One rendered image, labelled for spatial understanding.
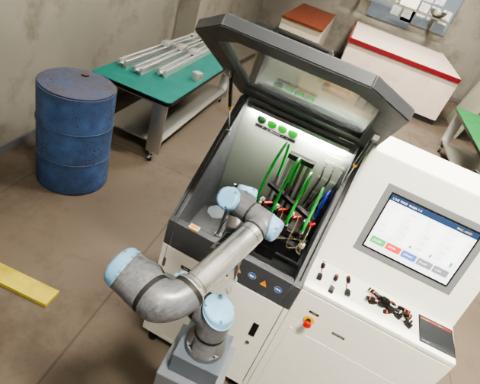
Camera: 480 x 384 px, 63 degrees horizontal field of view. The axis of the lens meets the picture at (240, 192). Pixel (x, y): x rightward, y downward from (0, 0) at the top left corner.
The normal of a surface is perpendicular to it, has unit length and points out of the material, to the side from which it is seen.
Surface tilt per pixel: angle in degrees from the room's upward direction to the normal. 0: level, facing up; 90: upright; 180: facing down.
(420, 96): 90
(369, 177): 76
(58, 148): 90
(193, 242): 90
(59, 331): 0
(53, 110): 90
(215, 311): 8
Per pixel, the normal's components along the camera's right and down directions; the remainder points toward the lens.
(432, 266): -0.30, 0.25
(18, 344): 0.29, -0.78
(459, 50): -0.29, 0.48
